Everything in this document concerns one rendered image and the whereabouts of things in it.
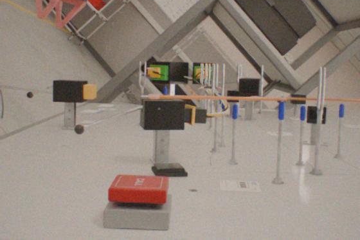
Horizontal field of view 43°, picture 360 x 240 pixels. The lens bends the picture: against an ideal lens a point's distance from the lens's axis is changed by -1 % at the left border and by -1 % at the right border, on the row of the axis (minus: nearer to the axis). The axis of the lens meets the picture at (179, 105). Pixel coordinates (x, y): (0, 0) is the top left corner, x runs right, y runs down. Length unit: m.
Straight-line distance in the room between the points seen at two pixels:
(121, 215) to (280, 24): 1.36
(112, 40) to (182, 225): 8.18
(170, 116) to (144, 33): 7.83
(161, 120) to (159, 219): 0.25
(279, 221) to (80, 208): 0.19
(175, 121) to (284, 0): 1.13
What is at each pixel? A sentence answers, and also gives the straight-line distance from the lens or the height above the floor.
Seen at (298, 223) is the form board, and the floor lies 1.18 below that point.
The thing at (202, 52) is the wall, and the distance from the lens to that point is 8.26.
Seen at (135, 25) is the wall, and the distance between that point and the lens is 8.51.
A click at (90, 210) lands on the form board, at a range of 0.45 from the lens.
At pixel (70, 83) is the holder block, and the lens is 0.95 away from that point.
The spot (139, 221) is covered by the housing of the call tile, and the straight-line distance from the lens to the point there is 0.40.
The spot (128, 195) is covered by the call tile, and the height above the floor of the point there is 1.09.
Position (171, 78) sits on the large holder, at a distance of 1.31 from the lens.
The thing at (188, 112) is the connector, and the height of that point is 1.16.
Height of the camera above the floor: 1.20
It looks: 4 degrees down
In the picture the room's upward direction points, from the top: 49 degrees clockwise
